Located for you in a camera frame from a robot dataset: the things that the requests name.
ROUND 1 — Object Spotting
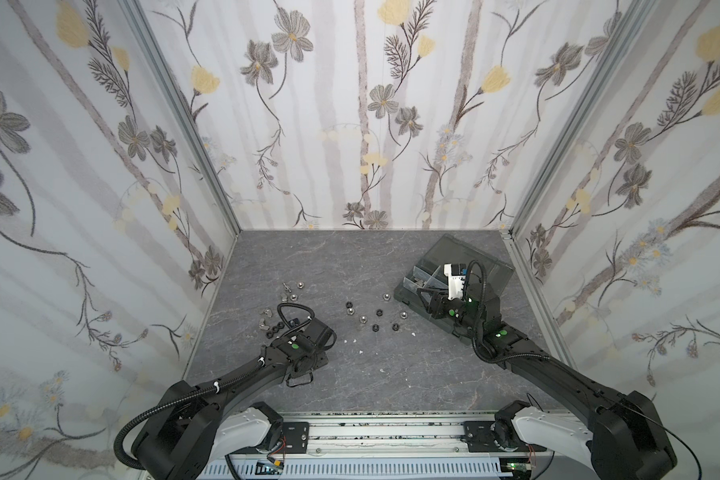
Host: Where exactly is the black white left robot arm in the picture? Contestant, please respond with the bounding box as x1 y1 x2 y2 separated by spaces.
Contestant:
113 302 337 479

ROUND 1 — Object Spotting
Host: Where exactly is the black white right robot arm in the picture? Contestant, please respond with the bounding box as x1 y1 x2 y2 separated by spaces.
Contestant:
413 261 678 479

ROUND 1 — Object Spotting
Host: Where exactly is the grey compartment organizer box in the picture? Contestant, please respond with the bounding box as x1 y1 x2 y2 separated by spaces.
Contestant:
394 234 514 341

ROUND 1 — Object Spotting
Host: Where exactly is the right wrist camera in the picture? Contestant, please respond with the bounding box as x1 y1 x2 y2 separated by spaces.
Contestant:
443 263 468 300

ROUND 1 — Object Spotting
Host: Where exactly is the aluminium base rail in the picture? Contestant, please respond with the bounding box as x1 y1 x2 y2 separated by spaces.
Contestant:
137 411 637 480

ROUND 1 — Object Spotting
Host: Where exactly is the white slotted cable duct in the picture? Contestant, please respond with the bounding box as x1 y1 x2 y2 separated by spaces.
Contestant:
233 457 512 479

